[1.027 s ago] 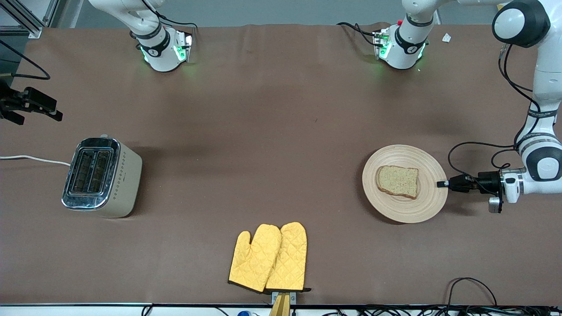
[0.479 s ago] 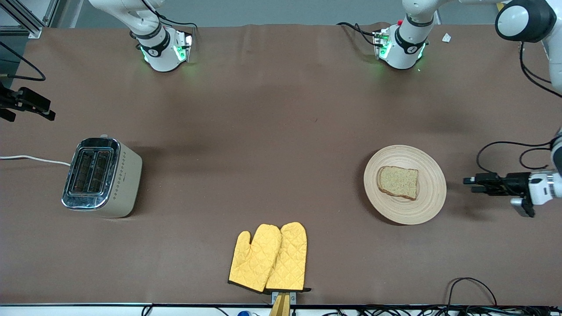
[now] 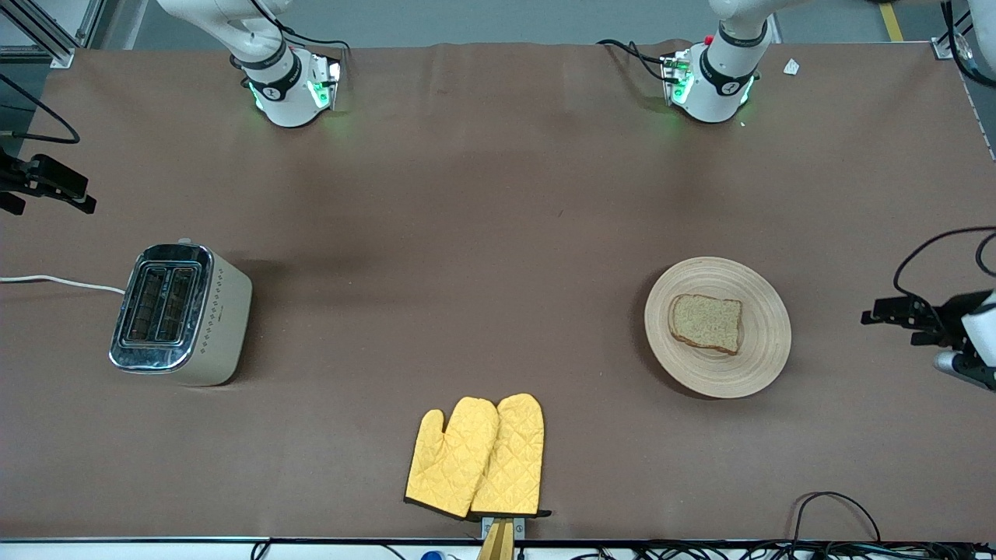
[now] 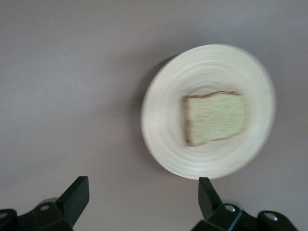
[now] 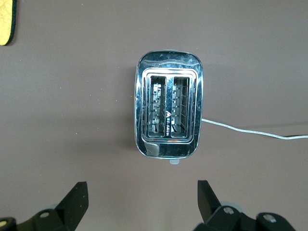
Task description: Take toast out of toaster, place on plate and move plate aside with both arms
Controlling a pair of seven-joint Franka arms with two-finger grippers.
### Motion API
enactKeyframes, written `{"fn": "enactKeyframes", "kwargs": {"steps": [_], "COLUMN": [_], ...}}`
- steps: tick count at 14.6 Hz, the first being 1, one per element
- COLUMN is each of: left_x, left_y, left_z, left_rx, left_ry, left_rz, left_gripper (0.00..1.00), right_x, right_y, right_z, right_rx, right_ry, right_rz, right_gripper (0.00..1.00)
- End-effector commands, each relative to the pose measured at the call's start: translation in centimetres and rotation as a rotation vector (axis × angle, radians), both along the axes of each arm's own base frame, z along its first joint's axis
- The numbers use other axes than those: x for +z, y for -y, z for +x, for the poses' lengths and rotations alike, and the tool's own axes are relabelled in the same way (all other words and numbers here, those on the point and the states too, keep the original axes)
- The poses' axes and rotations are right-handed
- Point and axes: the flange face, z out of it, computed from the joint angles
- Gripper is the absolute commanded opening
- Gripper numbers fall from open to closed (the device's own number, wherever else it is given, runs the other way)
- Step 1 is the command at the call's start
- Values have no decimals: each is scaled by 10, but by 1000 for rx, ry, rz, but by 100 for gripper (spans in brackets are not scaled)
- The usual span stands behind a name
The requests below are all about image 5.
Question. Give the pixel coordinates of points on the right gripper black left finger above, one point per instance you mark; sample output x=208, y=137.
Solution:
x=67, y=211

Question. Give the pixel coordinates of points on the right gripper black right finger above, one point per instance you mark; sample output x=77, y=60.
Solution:
x=216, y=216

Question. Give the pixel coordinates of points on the brown table cover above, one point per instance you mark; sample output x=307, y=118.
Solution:
x=72, y=96

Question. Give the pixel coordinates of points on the chrome two-slot toaster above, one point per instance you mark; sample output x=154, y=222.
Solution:
x=168, y=60

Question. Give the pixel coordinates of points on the yellow quilted oven mitt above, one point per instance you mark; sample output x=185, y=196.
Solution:
x=4, y=24

